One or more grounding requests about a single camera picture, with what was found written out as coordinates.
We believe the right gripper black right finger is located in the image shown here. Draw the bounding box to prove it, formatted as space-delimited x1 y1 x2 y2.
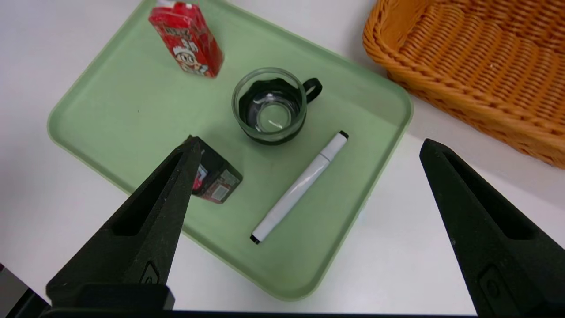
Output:
419 138 565 318

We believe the black gum box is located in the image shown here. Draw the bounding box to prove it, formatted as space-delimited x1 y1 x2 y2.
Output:
183 135 243 204

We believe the green plastic tray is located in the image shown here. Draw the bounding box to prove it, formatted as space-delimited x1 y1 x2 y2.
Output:
47 0 414 302

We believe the red milk carton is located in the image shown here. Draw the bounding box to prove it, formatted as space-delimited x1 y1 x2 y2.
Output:
148 0 225 79

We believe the orange wicker basket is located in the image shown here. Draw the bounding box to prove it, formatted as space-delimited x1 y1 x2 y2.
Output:
362 0 565 170

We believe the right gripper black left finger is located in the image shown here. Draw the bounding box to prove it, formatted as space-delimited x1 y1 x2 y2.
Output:
46 140 202 310

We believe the white marker pen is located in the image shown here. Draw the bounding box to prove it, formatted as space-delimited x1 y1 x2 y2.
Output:
250 131 349 245

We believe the glass cup with black holder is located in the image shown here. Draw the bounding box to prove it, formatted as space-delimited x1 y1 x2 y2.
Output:
232 67 323 146

